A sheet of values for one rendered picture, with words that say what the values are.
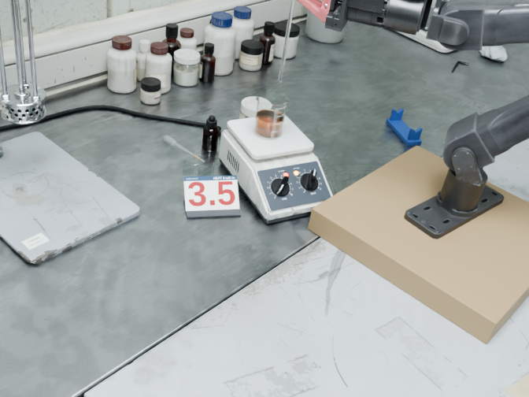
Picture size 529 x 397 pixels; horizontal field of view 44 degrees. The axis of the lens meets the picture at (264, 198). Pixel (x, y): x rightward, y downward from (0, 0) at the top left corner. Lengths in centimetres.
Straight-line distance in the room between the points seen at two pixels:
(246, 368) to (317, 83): 86
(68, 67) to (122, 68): 11
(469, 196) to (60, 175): 67
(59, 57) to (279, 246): 62
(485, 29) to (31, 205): 72
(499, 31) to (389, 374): 49
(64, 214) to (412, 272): 53
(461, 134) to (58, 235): 63
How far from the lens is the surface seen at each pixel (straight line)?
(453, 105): 159
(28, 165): 116
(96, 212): 105
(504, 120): 103
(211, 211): 107
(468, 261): 104
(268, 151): 108
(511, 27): 98
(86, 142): 124
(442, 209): 111
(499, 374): 95
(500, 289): 101
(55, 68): 138
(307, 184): 108
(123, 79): 139
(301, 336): 90
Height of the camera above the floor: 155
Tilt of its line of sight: 36 degrees down
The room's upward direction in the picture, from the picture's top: 9 degrees clockwise
